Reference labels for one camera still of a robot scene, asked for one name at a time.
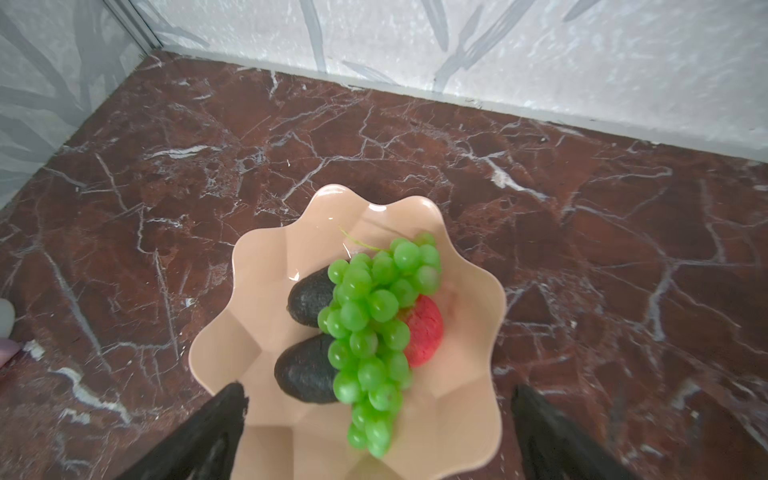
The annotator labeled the red fake apple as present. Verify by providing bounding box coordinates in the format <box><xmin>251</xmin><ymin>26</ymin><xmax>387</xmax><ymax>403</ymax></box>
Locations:
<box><xmin>398</xmin><ymin>295</ymin><xmax>444</xmax><ymax>369</ymax></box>

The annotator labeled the pink scalloped fruit bowl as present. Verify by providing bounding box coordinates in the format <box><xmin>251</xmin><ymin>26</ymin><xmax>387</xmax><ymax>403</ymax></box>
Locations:
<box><xmin>189</xmin><ymin>185</ymin><xmax>506</xmax><ymax>479</ymax></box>

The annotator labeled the green fake grape bunch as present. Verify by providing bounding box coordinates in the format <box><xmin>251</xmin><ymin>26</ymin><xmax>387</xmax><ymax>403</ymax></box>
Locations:
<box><xmin>318</xmin><ymin>232</ymin><xmax>442</xmax><ymax>458</ymax></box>

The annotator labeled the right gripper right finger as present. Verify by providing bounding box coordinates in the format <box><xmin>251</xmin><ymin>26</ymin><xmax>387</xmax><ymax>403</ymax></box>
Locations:
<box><xmin>511</xmin><ymin>384</ymin><xmax>637</xmax><ymax>480</ymax></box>

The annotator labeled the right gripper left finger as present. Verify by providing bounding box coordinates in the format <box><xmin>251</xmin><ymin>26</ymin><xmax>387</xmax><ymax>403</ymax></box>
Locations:
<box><xmin>118</xmin><ymin>382</ymin><xmax>249</xmax><ymax>479</ymax></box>

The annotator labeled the dark fake avocado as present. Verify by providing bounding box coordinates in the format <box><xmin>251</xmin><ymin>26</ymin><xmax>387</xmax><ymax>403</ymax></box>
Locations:
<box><xmin>274</xmin><ymin>334</ymin><xmax>338</xmax><ymax>404</ymax></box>
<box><xmin>287</xmin><ymin>267</ymin><xmax>335</xmax><ymax>328</ymax></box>

